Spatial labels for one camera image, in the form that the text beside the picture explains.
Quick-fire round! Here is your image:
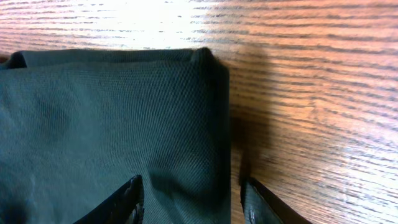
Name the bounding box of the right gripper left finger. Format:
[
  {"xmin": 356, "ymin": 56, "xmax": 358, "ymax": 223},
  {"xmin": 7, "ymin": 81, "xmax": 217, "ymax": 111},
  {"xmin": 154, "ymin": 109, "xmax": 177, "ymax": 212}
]
[{"xmin": 74, "ymin": 175, "xmax": 144, "ymax": 224}]

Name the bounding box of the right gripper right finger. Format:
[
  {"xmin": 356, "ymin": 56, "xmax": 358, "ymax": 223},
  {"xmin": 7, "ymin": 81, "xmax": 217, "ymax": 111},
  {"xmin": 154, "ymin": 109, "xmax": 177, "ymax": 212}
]
[{"xmin": 241, "ymin": 177, "xmax": 311, "ymax": 224}]

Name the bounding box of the black polo shirt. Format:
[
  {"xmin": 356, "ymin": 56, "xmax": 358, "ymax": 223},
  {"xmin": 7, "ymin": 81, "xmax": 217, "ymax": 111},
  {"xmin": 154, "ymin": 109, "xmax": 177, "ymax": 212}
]
[{"xmin": 1, "ymin": 48, "xmax": 231, "ymax": 223}]

